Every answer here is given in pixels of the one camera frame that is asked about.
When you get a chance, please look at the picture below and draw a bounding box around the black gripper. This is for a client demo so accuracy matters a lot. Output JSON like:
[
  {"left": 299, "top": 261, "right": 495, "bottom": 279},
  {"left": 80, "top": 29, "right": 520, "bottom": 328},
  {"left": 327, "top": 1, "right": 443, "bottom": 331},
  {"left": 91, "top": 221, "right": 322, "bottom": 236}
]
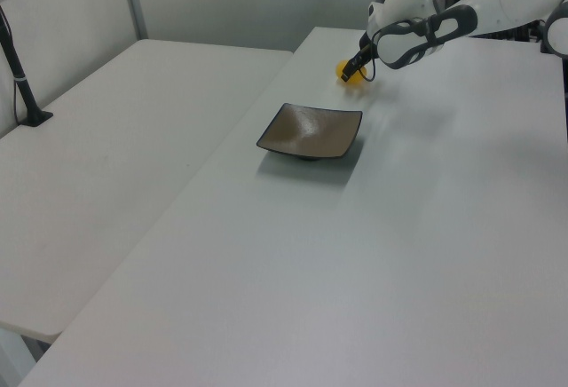
[{"left": 339, "top": 30, "right": 379, "bottom": 83}]

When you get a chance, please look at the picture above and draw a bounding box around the yellow potato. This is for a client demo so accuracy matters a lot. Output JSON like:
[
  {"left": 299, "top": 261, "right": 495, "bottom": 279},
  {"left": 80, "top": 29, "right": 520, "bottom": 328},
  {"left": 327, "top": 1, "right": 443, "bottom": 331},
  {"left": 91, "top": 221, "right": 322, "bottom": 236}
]
[{"left": 333, "top": 60, "right": 368, "bottom": 87}]

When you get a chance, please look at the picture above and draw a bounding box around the square brown ceramic plate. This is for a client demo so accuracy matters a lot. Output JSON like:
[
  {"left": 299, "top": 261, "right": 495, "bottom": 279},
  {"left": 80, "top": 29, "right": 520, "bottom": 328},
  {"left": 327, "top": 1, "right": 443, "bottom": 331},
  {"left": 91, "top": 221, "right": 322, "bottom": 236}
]
[{"left": 256, "top": 102, "right": 364, "bottom": 164}]

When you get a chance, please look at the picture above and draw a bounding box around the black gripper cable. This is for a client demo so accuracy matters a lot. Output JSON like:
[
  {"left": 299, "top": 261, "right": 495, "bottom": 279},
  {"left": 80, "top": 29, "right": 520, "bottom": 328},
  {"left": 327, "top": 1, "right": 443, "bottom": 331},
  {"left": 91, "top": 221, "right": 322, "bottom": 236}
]
[{"left": 359, "top": 56, "right": 379, "bottom": 83}]

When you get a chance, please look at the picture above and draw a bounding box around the grey partition frame post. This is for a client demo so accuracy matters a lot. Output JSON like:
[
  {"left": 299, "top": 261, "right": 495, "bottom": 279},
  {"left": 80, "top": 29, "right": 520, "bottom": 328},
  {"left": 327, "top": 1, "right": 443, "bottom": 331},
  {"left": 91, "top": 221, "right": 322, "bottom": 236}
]
[{"left": 118, "top": 0, "right": 150, "bottom": 43}]

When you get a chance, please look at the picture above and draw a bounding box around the black camera stand pole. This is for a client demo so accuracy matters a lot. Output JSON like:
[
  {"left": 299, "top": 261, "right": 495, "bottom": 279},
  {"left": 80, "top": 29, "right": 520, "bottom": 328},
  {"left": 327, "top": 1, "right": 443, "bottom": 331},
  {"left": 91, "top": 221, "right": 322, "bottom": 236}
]
[{"left": 0, "top": 4, "right": 55, "bottom": 129}]

